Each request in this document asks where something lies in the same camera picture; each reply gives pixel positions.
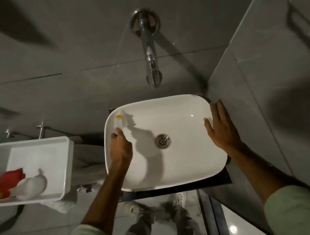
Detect chrome sink drain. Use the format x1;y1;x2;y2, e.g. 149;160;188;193
155;133;171;148

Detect red cloth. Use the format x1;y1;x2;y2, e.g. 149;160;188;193
0;168;26;199

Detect grey metal floor frame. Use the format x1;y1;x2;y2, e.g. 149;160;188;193
196;190;229;235

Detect chrome wall faucet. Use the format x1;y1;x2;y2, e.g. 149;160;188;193
130;9;163;89

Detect white towel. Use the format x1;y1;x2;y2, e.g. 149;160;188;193
38;143;109;214

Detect person's right forearm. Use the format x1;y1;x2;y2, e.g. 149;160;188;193
226;143;291;204

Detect white ceramic sink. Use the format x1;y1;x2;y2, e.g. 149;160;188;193
104;94;228;192

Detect person's white shoe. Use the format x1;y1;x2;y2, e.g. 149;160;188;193
173;192;187;209
123;201;143;217

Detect white spray bottle yellow trigger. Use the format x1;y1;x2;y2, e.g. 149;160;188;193
0;174;48;201

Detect person's right white shoe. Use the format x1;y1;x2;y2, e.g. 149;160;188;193
173;192;187;209

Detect person's left hand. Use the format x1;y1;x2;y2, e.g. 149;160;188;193
110;128;134;170

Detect person's right hand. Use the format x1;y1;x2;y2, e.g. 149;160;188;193
204;98;243;152

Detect person's left white shoe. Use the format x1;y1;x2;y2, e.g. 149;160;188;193
123;201;143;217

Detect person's left forearm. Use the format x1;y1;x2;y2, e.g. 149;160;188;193
81;162;129;228

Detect white toilet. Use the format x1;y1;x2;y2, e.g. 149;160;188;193
0;205;20;224

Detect white brush with yellow band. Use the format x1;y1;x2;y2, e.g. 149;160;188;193
114;110;126;132

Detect grey patterned trousers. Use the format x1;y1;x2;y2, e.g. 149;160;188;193
125;203;204;235

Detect white plastic tray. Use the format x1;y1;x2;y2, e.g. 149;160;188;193
0;136;74;206

